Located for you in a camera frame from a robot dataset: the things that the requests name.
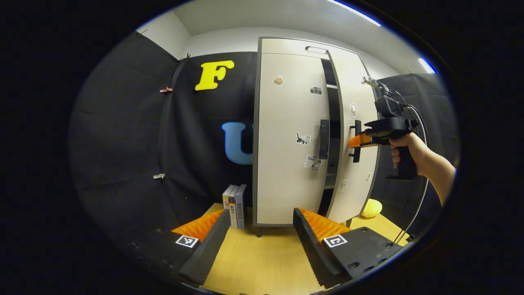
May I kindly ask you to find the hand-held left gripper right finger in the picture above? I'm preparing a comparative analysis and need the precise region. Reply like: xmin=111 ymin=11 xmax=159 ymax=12
xmin=293 ymin=207 xmax=404 ymax=288

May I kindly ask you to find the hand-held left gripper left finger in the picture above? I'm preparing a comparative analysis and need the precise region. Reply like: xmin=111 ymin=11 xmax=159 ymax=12
xmin=127 ymin=208 xmax=232 ymax=286

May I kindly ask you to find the black door handle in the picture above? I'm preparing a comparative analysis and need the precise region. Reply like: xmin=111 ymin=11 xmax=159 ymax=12
xmin=319 ymin=120 xmax=330 ymax=159
xmin=349 ymin=120 xmax=363 ymax=163

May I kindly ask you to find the beige double-door shoe cabinet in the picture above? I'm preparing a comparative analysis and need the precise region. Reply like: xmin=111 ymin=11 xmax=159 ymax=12
xmin=253 ymin=37 xmax=381 ymax=238

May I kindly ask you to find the grey spine book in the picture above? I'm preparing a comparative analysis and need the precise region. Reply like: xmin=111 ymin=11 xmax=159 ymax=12
xmin=235 ymin=184 xmax=247 ymax=229

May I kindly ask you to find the white spine book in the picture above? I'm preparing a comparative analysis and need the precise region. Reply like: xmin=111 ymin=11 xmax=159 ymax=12
xmin=222 ymin=184 xmax=236 ymax=210

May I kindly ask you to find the yellow round bun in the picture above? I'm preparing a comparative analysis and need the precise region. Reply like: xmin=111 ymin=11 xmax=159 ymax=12
xmin=361 ymin=199 xmax=383 ymax=218

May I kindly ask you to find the long ceiling light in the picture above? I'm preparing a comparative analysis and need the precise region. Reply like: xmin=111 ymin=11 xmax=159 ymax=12
xmin=327 ymin=0 xmax=381 ymax=27

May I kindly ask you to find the black backdrop cloth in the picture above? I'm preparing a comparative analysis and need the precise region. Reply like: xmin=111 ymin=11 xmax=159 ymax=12
xmin=70 ymin=31 xmax=459 ymax=263

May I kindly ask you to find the black cable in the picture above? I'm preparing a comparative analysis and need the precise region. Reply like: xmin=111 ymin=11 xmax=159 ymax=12
xmin=403 ymin=92 xmax=430 ymax=242

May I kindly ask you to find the white cable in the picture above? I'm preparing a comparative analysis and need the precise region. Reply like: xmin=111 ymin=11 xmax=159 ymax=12
xmin=394 ymin=104 xmax=429 ymax=243

